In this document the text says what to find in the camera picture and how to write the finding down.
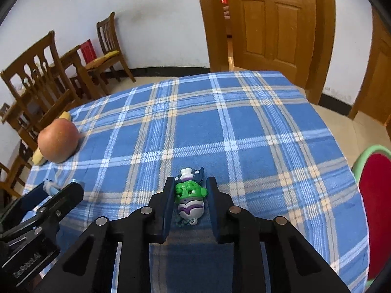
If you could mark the wooden dining table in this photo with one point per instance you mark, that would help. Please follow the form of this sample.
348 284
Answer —
71 59

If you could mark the tall wooden dining chair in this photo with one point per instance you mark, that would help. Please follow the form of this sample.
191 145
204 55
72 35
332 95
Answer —
30 64

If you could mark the yellow banana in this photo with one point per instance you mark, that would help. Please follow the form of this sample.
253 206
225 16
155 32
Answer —
38 157

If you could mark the red-yellow apple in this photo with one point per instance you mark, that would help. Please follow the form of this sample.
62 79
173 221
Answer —
58 140

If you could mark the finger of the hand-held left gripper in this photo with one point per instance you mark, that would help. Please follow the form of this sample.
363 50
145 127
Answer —
29 200
64 198

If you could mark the red chair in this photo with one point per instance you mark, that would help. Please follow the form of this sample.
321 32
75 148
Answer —
88 50

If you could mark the closed wooden panel door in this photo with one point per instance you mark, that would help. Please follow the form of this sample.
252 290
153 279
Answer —
375 82

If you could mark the wooden door frame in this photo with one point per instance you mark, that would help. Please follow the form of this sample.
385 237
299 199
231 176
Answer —
325 36

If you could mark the green and purple toy figure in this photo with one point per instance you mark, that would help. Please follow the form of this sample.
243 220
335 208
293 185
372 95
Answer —
189 198

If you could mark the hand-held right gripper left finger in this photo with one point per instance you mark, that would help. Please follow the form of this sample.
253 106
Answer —
169 201

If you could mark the yellow seat cushion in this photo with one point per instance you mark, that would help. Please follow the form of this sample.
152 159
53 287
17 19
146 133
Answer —
102 58

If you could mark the low wooden chair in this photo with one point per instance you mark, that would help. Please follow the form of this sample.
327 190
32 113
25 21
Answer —
12 171

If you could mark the open wooden panel door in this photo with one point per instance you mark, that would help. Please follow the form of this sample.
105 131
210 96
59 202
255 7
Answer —
268 30

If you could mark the wooden chair with cushion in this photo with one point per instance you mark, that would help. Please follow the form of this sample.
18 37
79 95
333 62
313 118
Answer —
107 33

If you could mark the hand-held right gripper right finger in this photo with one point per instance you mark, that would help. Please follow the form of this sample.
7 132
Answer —
213 204

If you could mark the blue plaid tablecloth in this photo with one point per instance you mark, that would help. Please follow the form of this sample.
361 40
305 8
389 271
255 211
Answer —
244 128

